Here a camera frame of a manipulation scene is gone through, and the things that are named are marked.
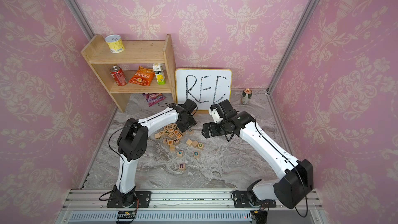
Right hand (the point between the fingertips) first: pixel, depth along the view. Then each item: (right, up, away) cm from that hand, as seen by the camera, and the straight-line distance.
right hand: (211, 130), depth 77 cm
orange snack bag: (-40, +30, +17) cm, 53 cm away
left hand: (-10, -1, +18) cm, 21 cm away
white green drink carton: (-29, +31, +10) cm, 44 cm away
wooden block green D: (-5, -11, +12) cm, 17 cm away
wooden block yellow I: (-22, -12, +12) cm, 28 cm away
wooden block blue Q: (-8, -15, +10) cm, 20 cm away
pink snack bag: (-40, +17, +35) cm, 56 cm away
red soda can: (-52, +30, +11) cm, 61 cm away
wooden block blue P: (-17, -15, +10) cm, 25 cm away
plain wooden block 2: (-9, -10, +13) cm, 18 cm away
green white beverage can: (+26, +19, +28) cm, 43 cm away
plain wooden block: (-12, -10, +14) cm, 21 cm away
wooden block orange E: (-24, -9, +14) cm, 29 cm away
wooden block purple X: (-20, -9, +14) cm, 26 cm away
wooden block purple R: (-15, -20, +4) cm, 25 cm away
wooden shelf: (-46, +40, +32) cm, 68 cm away
